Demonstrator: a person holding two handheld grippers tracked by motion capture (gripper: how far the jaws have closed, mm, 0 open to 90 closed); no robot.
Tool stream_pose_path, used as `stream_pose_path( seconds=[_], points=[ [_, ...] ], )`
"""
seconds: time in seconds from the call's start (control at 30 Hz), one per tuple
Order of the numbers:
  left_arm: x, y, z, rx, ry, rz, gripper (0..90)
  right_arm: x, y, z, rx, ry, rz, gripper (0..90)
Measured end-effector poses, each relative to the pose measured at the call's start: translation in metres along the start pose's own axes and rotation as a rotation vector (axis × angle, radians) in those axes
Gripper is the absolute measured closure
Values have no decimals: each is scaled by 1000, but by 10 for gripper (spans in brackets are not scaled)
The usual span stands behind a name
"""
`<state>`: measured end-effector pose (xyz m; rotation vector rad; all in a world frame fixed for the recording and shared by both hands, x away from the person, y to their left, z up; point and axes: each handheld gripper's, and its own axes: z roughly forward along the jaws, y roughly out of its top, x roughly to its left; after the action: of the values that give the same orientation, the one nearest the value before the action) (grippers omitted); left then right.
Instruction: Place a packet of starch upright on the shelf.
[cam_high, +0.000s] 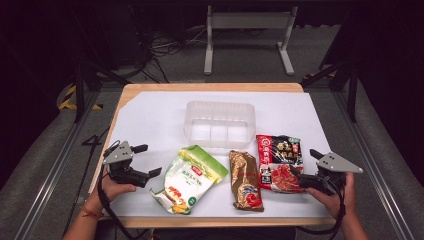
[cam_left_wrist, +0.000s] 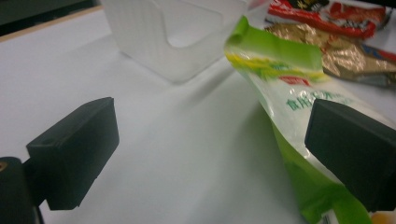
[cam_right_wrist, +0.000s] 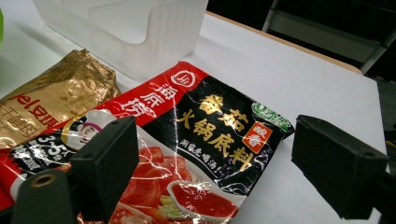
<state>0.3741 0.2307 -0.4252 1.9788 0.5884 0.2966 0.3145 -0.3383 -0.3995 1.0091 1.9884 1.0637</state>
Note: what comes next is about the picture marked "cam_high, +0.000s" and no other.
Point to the green and white food packet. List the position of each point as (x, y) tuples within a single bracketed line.
[(186, 180)]

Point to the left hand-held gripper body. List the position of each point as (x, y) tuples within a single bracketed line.
[(118, 155)]

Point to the person's right hand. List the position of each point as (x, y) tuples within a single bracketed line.
[(338, 203)]

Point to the clear plastic container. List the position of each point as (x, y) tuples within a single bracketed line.
[(220, 115)]

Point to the person's left hand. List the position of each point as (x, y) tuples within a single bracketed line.
[(111, 191)]

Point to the black tripod stand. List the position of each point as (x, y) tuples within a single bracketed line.
[(351, 90), (80, 90)]

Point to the white paper sheet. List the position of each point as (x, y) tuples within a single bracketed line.
[(156, 116)]

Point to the gold foil food packet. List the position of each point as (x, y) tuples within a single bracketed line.
[(245, 180)]

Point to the aluminium floor rail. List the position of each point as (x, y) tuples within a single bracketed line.
[(373, 166), (56, 166)]

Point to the red and black food packet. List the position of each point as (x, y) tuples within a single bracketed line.
[(276, 153)]

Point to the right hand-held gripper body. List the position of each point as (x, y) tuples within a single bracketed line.
[(336, 164)]

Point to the yellow and black hazard tape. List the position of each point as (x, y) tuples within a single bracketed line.
[(68, 96)]

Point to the grey metal stand frame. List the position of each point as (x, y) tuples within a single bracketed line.
[(248, 20)]

